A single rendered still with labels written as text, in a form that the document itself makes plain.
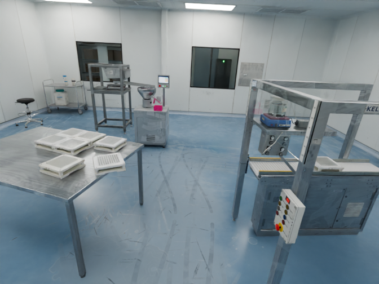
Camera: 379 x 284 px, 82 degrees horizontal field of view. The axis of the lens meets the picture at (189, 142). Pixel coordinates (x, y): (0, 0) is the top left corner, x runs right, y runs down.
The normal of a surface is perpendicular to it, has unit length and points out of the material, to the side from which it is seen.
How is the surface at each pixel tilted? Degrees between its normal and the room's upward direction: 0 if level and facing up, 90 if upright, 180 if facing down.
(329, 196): 90
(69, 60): 90
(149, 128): 90
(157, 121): 90
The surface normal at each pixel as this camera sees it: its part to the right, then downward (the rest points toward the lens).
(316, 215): 0.07, 0.37
